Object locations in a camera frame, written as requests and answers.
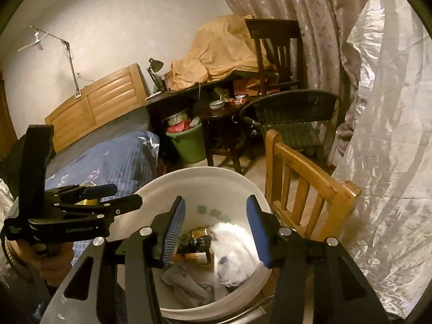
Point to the dark wooden chair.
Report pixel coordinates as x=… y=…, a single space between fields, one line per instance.
x=273 y=50

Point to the yellow snack packet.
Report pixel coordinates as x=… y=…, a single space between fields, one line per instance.
x=86 y=201

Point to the light wooden chair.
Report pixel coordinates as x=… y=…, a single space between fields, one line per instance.
x=303 y=195

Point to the patterned curtain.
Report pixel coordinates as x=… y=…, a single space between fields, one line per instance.
x=303 y=23

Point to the black desk lamp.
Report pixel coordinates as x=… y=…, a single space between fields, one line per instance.
x=156 y=65

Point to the green bucket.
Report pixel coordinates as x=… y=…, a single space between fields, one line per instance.
x=189 y=143

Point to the dark packet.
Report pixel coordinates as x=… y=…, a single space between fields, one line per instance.
x=199 y=239

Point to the white plastic bucket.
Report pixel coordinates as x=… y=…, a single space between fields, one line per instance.
x=202 y=182

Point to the person's left hand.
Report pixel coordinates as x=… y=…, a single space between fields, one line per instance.
x=52 y=266

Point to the wooden headboard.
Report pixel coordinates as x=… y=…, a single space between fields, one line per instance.
x=98 y=104

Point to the silver plastic sheet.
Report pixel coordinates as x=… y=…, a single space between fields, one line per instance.
x=381 y=141

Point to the orange cloth cover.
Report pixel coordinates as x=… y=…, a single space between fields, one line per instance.
x=216 y=54

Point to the white ceiling fan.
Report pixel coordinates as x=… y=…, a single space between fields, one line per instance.
x=32 y=44

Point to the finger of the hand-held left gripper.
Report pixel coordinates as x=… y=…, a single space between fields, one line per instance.
x=99 y=190
x=125 y=204

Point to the small brown bottle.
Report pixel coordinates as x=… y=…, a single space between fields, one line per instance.
x=197 y=257

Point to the dark round side table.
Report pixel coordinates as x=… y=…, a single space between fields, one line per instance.
x=219 y=114

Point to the dark wicker chair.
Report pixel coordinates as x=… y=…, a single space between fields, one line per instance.
x=293 y=114

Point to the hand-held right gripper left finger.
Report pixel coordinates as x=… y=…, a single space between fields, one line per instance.
x=173 y=229

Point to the dark wooden desk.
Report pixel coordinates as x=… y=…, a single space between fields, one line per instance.
x=175 y=96

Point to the small bowl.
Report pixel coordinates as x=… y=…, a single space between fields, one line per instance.
x=216 y=104

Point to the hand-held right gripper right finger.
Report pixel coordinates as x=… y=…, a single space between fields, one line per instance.
x=258 y=229

